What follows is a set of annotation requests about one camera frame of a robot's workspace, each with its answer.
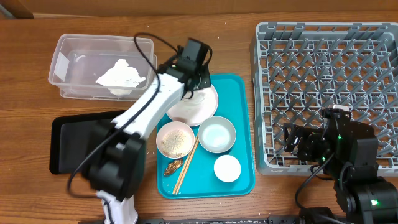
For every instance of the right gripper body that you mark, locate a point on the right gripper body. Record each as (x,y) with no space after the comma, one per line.
(310,149)

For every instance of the wooden chopstick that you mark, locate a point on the wooden chopstick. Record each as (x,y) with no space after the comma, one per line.
(188,166)
(183,172)

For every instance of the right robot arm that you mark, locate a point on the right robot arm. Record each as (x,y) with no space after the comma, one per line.
(346,150)

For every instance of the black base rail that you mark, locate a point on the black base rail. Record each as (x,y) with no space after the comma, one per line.
(278,219)

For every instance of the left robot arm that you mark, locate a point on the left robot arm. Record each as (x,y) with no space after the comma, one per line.
(114,165)

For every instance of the grey-green ceramic bowl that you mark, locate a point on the grey-green ceramic bowl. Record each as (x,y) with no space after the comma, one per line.
(217,134)

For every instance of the large white plate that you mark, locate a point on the large white plate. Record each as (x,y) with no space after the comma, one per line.
(201,106)

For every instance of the teal plastic tray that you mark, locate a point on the teal plastic tray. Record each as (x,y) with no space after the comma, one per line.
(210,174)

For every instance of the pink bowl with crumbs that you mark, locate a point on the pink bowl with crumbs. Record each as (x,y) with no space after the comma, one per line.
(175,140)

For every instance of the wooden chopstick left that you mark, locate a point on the wooden chopstick left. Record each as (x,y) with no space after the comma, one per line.
(183,172)

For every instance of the small white cup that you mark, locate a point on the small white cup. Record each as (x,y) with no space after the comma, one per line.
(227,168)

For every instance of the clear plastic bin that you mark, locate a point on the clear plastic bin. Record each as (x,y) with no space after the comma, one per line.
(80,59)

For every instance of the wooden chopstick right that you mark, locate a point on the wooden chopstick right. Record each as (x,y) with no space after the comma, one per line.
(188,166)

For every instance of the white napkin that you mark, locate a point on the white napkin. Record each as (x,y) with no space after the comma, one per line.
(122,77)

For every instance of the brown food scrap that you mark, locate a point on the brown food scrap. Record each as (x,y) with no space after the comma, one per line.
(173,167)

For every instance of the black tray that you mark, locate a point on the black tray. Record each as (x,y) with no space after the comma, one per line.
(69,139)

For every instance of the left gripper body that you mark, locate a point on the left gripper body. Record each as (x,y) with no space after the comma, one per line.
(203,76)

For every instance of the grey dish rack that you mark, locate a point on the grey dish rack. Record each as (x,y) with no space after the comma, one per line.
(298,68)

